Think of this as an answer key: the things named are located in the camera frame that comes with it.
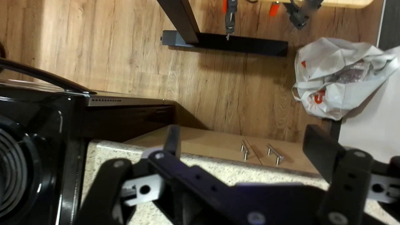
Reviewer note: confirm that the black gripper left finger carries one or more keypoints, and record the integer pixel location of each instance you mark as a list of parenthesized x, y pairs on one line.
[(195, 188)]

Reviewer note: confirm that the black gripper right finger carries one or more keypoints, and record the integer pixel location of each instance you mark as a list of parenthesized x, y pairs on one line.
[(347, 183)]

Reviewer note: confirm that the black microwave door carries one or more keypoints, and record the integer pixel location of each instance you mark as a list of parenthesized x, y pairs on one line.
[(62, 120)]

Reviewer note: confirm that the white plastic bag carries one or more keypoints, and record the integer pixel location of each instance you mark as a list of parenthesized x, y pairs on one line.
[(332, 79)]

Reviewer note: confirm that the grey orange bar clamp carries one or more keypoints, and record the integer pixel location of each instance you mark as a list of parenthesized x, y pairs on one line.
[(230, 16)]

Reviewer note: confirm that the black clamp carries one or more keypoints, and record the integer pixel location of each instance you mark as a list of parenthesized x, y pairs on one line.
[(297, 14)]

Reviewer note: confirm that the light wooden board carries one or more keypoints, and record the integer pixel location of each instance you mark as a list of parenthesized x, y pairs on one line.
[(345, 3)]

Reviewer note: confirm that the black metal stand frame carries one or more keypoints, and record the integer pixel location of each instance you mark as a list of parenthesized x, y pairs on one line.
[(232, 41)]

